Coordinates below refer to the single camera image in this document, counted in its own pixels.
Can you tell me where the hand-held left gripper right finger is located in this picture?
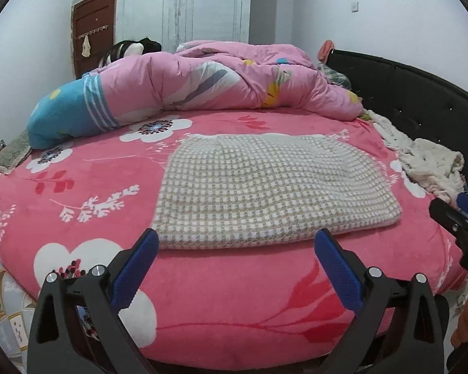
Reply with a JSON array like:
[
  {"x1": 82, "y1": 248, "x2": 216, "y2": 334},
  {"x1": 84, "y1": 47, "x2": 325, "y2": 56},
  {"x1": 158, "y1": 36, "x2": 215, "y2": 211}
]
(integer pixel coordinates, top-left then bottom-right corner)
[{"x1": 314, "y1": 229, "x2": 451, "y2": 374}]

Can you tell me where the beige white checked sweater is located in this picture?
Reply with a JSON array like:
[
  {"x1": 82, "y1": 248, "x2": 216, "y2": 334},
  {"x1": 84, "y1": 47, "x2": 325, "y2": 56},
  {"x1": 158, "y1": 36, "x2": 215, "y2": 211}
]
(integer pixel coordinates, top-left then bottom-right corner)
[{"x1": 153, "y1": 133, "x2": 402, "y2": 250}]

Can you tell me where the pink blue printed quilt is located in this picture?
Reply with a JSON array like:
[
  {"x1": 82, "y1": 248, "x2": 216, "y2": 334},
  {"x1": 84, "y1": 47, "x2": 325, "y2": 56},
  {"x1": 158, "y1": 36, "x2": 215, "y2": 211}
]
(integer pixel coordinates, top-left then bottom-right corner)
[{"x1": 27, "y1": 40, "x2": 364, "y2": 149}]

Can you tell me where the black white garment pile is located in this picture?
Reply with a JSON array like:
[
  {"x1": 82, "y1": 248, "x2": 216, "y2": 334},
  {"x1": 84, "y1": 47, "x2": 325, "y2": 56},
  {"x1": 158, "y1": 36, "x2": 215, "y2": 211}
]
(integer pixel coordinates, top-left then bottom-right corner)
[{"x1": 99, "y1": 38, "x2": 162, "y2": 67}]

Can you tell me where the white wardrobe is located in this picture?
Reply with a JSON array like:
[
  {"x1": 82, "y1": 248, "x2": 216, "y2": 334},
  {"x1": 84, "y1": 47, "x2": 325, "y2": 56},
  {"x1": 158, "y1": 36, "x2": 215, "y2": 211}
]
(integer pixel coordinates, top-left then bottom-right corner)
[{"x1": 117, "y1": 0, "x2": 254, "y2": 53}]

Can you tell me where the brown wooden door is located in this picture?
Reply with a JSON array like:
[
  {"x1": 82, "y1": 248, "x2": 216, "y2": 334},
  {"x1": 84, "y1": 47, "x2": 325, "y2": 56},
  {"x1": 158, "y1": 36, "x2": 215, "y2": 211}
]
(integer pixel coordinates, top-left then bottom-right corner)
[{"x1": 72, "y1": 0, "x2": 118, "y2": 79}]

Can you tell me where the pink floral bed blanket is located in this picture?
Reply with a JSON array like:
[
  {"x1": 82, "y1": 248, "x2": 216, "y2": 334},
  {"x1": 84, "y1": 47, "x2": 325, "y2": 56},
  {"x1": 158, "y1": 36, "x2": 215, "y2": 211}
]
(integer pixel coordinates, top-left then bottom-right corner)
[{"x1": 0, "y1": 107, "x2": 468, "y2": 371}]

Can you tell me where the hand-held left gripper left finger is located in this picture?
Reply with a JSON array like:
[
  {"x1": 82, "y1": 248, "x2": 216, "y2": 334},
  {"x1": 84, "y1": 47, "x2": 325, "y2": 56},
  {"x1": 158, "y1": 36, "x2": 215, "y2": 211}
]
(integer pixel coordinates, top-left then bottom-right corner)
[{"x1": 27, "y1": 228, "x2": 160, "y2": 374}]

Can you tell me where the cream knitted blanket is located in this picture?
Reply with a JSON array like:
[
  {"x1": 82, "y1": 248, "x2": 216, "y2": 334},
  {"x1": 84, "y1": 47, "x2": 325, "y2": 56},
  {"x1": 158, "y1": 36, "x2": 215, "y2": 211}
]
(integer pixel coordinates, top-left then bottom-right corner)
[{"x1": 362, "y1": 109, "x2": 466, "y2": 204}]

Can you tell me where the grey printed mattress cover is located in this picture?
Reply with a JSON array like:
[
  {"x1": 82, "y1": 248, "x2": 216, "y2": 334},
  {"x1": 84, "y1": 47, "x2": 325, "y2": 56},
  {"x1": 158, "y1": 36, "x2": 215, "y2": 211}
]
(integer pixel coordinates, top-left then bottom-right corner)
[{"x1": 0, "y1": 242, "x2": 40, "y2": 371}]

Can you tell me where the orange cloth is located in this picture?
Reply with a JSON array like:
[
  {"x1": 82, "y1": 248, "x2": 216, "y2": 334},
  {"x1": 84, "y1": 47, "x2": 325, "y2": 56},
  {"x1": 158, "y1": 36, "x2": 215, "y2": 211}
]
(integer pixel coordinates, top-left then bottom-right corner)
[{"x1": 318, "y1": 40, "x2": 336, "y2": 63}]

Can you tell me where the black padded headboard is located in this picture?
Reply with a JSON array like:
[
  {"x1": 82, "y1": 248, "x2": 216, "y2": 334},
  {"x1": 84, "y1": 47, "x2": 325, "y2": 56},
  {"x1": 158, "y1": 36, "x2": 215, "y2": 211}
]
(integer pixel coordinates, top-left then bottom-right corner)
[{"x1": 328, "y1": 49, "x2": 468, "y2": 188}]

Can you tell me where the grey green patterned cloth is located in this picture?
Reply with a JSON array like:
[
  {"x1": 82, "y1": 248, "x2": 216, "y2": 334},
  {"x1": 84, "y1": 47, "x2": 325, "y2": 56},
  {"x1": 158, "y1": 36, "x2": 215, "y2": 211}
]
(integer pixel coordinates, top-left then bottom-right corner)
[{"x1": 0, "y1": 128, "x2": 34, "y2": 174}]

